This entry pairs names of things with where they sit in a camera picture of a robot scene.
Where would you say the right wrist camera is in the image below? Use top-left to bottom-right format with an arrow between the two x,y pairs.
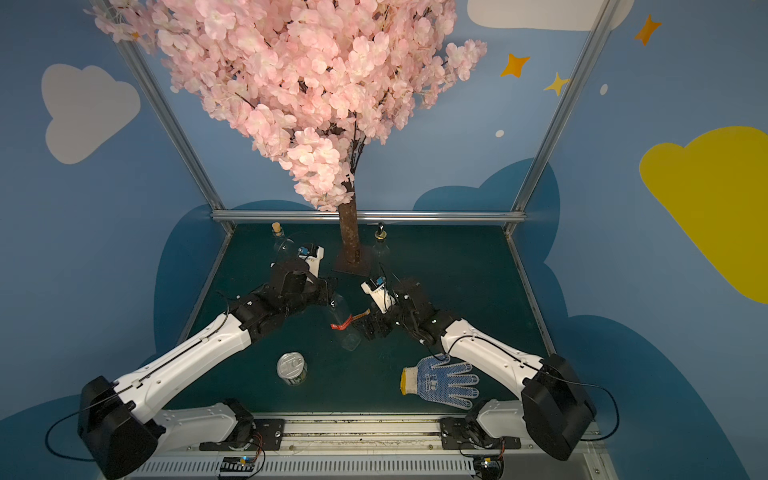
361,276 -> 396,314

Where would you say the pink cherry blossom tree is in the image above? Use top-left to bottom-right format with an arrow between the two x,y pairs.
91,0 -> 487,262

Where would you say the aluminium back crossbar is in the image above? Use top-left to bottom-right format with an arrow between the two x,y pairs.
211,210 -> 526,224

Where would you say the cork stoppered glass bottle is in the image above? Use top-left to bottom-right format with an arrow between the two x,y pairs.
271,222 -> 298,262

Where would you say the clear square glass bottle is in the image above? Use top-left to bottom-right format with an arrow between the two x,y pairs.
373,222 -> 390,261

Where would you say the aluminium frame post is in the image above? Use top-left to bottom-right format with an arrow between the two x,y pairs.
504,0 -> 621,240
116,41 -> 224,214

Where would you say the brown tree base plate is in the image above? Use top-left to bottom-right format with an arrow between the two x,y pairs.
333,246 -> 373,277

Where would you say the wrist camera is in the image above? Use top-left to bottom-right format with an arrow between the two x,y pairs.
298,244 -> 324,277
361,276 -> 396,314

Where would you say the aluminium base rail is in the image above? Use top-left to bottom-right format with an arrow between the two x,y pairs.
126,413 -> 618,479

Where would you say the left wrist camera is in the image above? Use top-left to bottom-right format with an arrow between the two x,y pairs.
298,244 -> 324,277

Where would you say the aluminium frame post right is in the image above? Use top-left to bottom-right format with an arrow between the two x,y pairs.
504,0 -> 621,240

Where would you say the aluminium frame post left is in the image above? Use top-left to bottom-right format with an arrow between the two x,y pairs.
116,41 -> 224,214

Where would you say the black capped glass bottle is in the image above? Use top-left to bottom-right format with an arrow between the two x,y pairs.
326,293 -> 361,352

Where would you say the small green circuit board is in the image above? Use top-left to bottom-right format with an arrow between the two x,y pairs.
218,456 -> 255,476

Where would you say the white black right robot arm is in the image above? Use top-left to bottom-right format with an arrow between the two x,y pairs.
361,278 -> 597,461

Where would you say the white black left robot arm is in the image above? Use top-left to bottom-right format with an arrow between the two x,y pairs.
76,252 -> 336,479

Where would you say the blue dotted work glove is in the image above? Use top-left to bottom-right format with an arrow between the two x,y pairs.
400,356 -> 479,411

